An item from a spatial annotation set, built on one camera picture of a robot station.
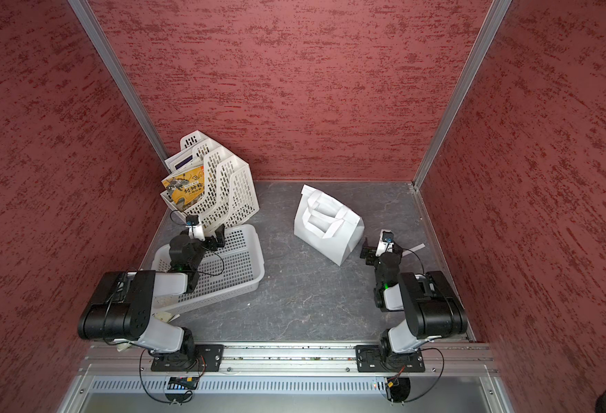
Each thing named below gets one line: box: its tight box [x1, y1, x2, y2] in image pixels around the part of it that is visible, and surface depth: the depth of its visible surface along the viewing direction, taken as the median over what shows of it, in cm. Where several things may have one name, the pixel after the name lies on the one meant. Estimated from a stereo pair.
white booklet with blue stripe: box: [164, 149, 205, 175], surface depth 97 cm
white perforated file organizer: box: [164, 129, 260, 232], surface depth 99 cm
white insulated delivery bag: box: [294, 184, 365, 267], surface depth 85 cm
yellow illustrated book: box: [160, 165, 206, 211], surface depth 99 cm
